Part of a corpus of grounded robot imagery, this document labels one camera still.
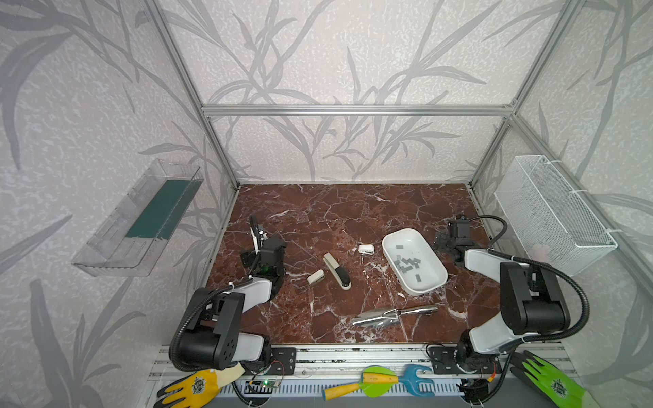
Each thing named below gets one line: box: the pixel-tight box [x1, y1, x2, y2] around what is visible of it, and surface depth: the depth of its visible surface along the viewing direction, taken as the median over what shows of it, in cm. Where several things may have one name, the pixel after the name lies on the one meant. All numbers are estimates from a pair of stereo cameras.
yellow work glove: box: [153, 362, 246, 408], surface depth 69 cm
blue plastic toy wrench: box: [399, 363, 435, 398], surface depth 71 cm
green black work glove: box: [510, 350, 601, 408], surface depth 71 cm
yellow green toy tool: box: [322, 365, 399, 402], surface depth 71 cm
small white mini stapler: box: [357, 243, 375, 256], surface depth 98 cm
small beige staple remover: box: [306, 268, 325, 286], surface depth 90 cm
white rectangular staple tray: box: [381, 227, 449, 296], surface depth 96 cm
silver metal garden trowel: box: [352, 304, 440, 328], surface depth 83 cm
